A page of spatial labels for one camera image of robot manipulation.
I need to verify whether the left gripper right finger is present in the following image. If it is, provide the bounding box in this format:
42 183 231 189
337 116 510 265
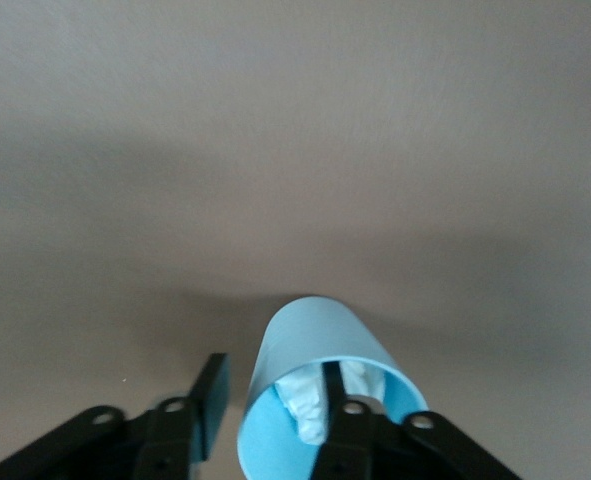
313 359 527 480

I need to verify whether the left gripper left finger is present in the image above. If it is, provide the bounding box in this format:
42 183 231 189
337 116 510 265
0 352 233 480

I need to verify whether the blue cup holding tissue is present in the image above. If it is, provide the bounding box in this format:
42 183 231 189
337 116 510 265
236 294 430 480

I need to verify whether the crumpled white tissue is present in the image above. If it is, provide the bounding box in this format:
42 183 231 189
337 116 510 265
274 360 388 446

